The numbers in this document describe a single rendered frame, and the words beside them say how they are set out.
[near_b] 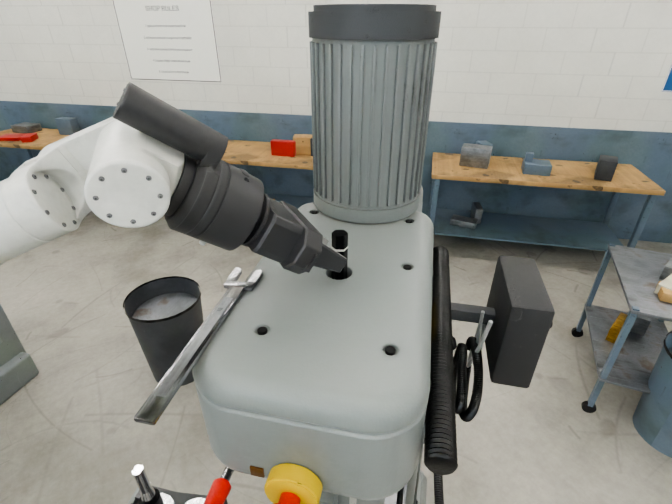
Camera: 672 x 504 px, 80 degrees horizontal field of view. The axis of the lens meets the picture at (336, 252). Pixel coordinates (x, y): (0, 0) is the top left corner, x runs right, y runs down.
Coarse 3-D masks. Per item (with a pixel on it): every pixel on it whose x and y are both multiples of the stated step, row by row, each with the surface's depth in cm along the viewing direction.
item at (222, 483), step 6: (228, 468) 50; (222, 474) 50; (228, 474) 50; (216, 480) 49; (222, 480) 49; (228, 480) 50; (216, 486) 48; (222, 486) 48; (228, 486) 49; (210, 492) 48; (216, 492) 47; (222, 492) 48; (228, 492) 48; (210, 498) 47; (216, 498) 47; (222, 498) 47
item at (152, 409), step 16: (240, 272) 55; (256, 272) 54; (240, 288) 51; (224, 304) 48; (208, 320) 46; (224, 320) 47; (208, 336) 44; (192, 352) 41; (176, 368) 40; (192, 368) 40; (160, 384) 38; (176, 384) 38; (160, 400) 36; (144, 416) 35; (160, 416) 36
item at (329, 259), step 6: (324, 246) 48; (324, 252) 49; (330, 252) 49; (336, 252) 50; (318, 258) 49; (324, 258) 49; (330, 258) 50; (336, 258) 50; (342, 258) 50; (318, 264) 49; (324, 264) 50; (330, 264) 50; (336, 264) 50; (342, 264) 51; (330, 270) 51; (336, 270) 51
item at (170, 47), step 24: (120, 0) 449; (144, 0) 444; (168, 0) 438; (192, 0) 433; (120, 24) 462; (144, 24) 457; (168, 24) 451; (192, 24) 445; (144, 48) 470; (168, 48) 464; (192, 48) 458; (216, 48) 453; (144, 72) 485; (168, 72) 478; (192, 72) 472; (216, 72) 466
